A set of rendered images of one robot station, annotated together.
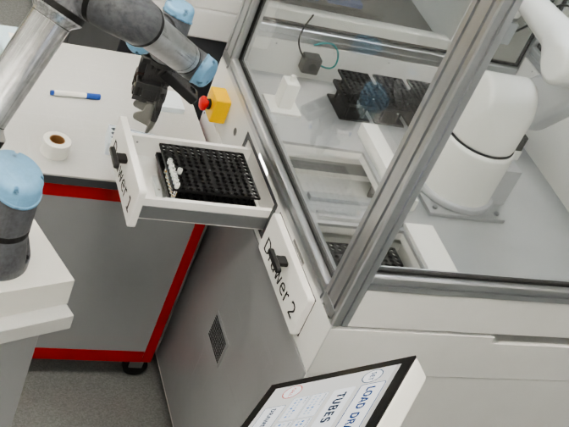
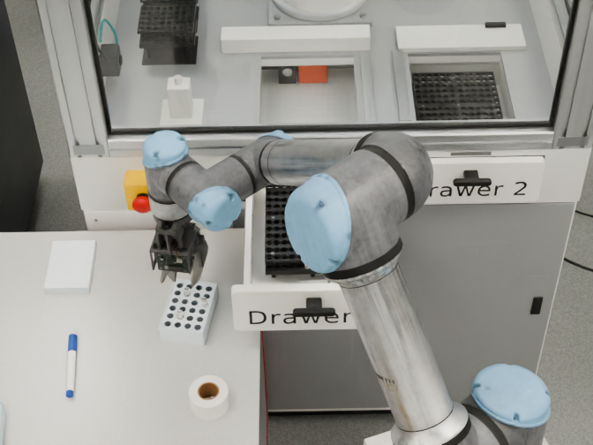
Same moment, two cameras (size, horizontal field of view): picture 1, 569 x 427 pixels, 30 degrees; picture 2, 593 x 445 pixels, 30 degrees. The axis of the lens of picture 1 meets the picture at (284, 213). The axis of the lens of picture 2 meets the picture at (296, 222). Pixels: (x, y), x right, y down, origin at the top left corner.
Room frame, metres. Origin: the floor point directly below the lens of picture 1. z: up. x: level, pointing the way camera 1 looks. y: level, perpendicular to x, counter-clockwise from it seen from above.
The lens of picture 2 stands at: (1.39, 1.48, 2.40)
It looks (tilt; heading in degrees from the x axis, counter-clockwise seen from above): 46 degrees down; 301
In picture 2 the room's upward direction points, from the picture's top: 1 degrees counter-clockwise
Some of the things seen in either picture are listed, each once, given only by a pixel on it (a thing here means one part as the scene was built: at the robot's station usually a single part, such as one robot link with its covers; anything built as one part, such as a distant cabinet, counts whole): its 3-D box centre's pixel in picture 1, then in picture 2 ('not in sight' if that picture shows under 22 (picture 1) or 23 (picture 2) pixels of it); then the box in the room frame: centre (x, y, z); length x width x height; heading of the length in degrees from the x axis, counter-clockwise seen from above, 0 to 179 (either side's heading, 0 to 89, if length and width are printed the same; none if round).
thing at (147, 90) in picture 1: (153, 77); (174, 234); (2.28, 0.43, 0.98); 0.09 x 0.08 x 0.12; 111
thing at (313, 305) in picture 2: (118, 158); (313, 306); (2.01, 0.40, 0.91); 0.07 x 0.04 x 0.01; 31
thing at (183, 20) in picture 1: (174, 24); (168, 167); (2.27, 0.43, 1.14); 0.09 x 0.08 x 0.11; 162
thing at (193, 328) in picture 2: (129, 144); (189, 311); (2.26, 0.44, 0.78); 0.12 x 0.08 x 0.04; 111
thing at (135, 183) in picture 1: (126, 169); (313, 306); (2.02, 0.38, 0.87); 0.29 x 0.02 x 0.11; 31
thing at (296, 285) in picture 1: (284, 272); (468, 180); (1.92, -0.06, 0.87); 0.29 x 0.02 x 0.11; 31
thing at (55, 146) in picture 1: (55, 146); (209, 397); (2.12, 0.58, 0.78); 0.07 x 0.07 x 0.04
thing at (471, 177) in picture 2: (279, 261); (471, 177); (1.90, -0.03, 0.91); 0.07 x 0.04 x 0.01; 31
